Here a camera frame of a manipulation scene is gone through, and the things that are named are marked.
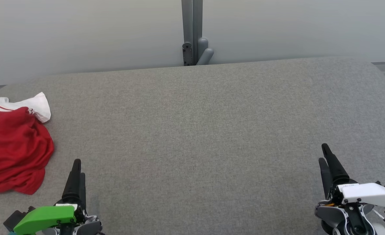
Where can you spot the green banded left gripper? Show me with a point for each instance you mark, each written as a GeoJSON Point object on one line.
{"type": "Point", "coordinates": [45, 217]}

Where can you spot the white covered right gripper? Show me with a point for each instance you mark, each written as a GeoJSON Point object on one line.
{"type": "Point", "coordinates": [368, 194]}

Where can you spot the red Bulls jersey white trim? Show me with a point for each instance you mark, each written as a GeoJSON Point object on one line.
{"type": "Point", "coordinates": [12, 137]}

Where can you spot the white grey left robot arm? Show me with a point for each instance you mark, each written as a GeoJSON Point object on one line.
{"type": "Point", "coordinates": [92, 227]}

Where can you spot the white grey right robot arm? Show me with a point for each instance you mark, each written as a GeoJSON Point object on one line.
{"type": "Point", "coordinates": [332, 213]}

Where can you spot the grey slanted support leg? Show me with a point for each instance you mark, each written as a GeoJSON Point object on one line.
{"type": "Point", "coordinates": [206, 54]}

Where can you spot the grey metal partition post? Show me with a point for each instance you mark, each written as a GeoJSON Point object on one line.
{"type": "Point", "coordinates": [192, 23]}

